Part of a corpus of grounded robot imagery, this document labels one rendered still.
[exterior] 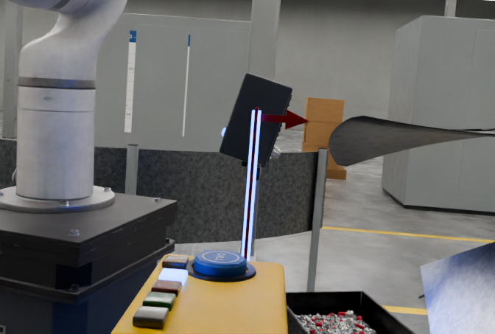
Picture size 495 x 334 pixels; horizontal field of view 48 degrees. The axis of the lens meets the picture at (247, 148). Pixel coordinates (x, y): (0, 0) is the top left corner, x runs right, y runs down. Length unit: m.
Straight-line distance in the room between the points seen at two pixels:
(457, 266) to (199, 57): 6.08
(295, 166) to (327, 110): 6.07
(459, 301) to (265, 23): 4.36
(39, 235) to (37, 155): 0.18
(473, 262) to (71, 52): 0.63
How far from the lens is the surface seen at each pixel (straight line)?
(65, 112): 0.90
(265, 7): 4.95
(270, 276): 0.43
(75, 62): 0.90
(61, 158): 0.91
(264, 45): 4.91
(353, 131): 0.63
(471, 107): 6.94
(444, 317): 0.71
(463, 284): 0.71
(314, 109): 8.69
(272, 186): 2.59
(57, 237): 0.76
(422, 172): 6.85
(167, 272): 0.41
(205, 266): 0.42
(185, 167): 2.38
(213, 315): 0.35
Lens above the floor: 1.21
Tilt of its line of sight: 5 degrees down
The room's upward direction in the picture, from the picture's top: 4 degrees clockwise
